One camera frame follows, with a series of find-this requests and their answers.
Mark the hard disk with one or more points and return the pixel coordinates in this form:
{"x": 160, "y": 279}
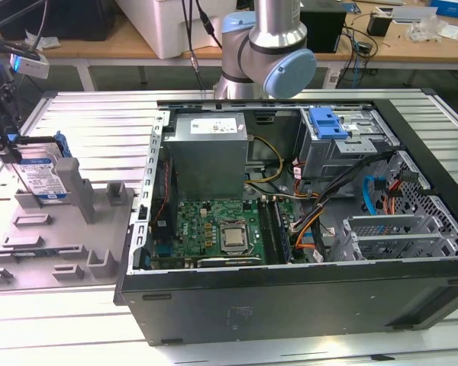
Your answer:
{"x": 42, "y": 179}

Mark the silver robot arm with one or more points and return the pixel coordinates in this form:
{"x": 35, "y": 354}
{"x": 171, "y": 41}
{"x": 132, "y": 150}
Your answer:
{"x": 271, "y": 38}

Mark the metal disk bay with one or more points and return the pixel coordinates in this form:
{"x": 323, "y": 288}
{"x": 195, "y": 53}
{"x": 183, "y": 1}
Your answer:
{"x": 385, "y": 223}

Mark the white crumpled paper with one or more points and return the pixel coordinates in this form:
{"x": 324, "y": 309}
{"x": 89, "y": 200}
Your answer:
{"x": 47, "y": 42}

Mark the black monitor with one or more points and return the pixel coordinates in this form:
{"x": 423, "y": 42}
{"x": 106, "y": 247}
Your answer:
{"x": 72, "y": 19}

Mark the wooden desk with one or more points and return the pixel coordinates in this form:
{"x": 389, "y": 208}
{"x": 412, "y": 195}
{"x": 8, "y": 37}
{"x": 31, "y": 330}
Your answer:
{"x": 99, "y": 47}

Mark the grey parts rack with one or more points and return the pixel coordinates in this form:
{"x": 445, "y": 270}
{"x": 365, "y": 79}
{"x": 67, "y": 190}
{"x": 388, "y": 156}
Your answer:
{"x": 61, "y": 236}

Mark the white foam box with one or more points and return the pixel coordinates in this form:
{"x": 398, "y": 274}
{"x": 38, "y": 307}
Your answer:
{"x": 156, "y": 23}

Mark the grey power supply unit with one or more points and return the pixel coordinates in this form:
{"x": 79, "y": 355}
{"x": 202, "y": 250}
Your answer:
{"x": 206, "y": 164}

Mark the green motherboard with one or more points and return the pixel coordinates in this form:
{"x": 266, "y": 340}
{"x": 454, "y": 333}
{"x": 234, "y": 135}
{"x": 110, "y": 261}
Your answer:
{"x": 198, "y": 217}

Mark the CPU socket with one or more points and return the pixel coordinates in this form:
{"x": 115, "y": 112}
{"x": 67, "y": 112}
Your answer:
{"x": 219, "y": 244}

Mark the silver CPU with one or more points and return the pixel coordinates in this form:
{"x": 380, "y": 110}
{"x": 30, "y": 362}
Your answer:
{"x": 233, "y": 237}

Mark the black graphics card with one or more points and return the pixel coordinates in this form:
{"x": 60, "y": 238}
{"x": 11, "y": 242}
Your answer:
{"x": 229, "y": 262}

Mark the RAM slot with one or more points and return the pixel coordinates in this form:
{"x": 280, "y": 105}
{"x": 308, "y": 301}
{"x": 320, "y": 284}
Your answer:
{"x": 282, "y": 228}
{"x": 277, "y": 228}
{"x": 271, "y": 228}
{"x": 266, "y": 228}

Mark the blue plastic drive latch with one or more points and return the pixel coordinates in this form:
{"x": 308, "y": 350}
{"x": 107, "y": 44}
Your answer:
{"x": 326, "y": 124}

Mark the black speaker box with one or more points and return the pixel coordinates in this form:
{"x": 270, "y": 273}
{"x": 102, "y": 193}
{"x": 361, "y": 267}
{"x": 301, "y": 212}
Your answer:
{"x": 324, "y": 26}

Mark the metal optical drive cage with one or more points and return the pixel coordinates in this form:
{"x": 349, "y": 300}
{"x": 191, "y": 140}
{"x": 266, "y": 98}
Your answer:
{"x": 328, "y": 160}

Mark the black PC case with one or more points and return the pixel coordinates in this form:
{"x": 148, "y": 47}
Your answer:
{"x": 290, "y": 305}

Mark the small black adapter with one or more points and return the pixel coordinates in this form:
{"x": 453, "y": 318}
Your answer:
{"x": 363, "y": 47}

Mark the small black cube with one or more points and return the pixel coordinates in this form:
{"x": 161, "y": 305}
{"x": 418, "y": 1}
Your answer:
{"x": 379, "y": 24}

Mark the clear plastic bags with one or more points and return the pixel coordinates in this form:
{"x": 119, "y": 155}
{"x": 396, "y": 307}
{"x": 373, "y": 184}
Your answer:
{"x": 427, "y": 30}

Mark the blue box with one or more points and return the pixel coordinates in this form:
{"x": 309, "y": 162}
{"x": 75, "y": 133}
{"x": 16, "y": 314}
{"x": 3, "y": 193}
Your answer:
{"x": 454, "y": 7}

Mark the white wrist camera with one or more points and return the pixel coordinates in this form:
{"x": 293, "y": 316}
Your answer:
{"x": 30, "y": 68}

